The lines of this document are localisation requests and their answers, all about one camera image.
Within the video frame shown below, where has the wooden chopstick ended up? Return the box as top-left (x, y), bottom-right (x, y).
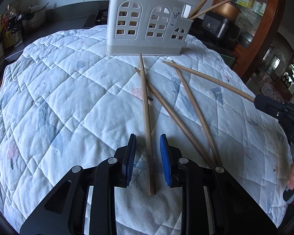
top-left (146, 81), bottom-right (216, 169)
top-left (175, 67), bottom-right (222, 166)
top-left (163, 61), bottom-right (255, 102)

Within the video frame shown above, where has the white quilted cloth mat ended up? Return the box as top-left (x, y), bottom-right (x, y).
top-left (0, 25), bottom-right (292, 234)

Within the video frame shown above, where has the black rice cooker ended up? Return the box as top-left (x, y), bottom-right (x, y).
top-left (201, 11), bottom-right (240, 48)

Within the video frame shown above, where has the wooden glass cabinet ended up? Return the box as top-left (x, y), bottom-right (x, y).
top-left (218, 0), bottom-right (285, 84)

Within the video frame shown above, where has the copper pot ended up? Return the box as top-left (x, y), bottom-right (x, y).
top-left (213, 2), bottom-right (242, 21)

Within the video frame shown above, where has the white utensil holder caddy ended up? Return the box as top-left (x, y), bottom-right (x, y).
top-left (106, 0), bottom-right (193, 56)

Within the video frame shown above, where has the condiment bottles group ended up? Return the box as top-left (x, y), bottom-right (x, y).
top-left (0, 4), bottom-right (23, 58)

